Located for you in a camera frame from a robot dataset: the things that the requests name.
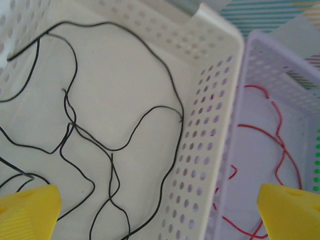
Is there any thin red cable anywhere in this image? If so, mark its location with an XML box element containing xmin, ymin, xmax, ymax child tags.
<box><xmin>243</xmin><ymin>84</ymin><xmax>287</xmax><ymax>185</ymax></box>
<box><xmin>236</xmin><ymin>123</ymin><xmax>303</xmax><ymax>191</ymax></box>
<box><xmin>211</xmin><ymin>163</ymin><xmax>270</xmax><ymax>240</ymax></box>

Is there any thin black cable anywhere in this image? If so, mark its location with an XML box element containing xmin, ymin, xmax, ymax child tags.
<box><xmin>0</xmin><ymin>32</ymin><xmax>78</xmax><ymax>155</ymax></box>
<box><xmin>7</xmin><ymin>21</ymin><xmax>186</xmax><ymax>240</ymax></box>
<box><xmin>57</xmin><ymin>106</ymin><xmax>185</xmax><ymax>240</ymax></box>

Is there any white perforated plastic basket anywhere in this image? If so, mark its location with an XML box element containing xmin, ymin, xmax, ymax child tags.
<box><xmin>0</xmin><ymin>0</ymin><xmax>245</xmax><ymax>240</ymax></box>

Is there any purple perforated plastic basket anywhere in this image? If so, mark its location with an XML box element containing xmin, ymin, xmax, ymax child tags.
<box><xmin>207</xmin><ymin>29</ymin><xmax>320</xmax><ymax>240</ymax></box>

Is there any green mesh plastic basket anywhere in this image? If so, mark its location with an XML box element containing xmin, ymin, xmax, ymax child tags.
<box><xmin>311</xmin><ymin>126</ymin><xmax>320</xmax><ymax>195</ymax></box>

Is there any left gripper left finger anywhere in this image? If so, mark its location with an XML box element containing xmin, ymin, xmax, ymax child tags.
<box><xmin>0</xmin><ymin>184</ymin><xmax>63</xmax><ymax>240</ymax></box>

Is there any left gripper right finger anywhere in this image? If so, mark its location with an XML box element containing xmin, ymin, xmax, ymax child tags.
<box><xmin>256</xmin><ymin>184</ymin><xmax>320</xmax><ymax>240</ymax></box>

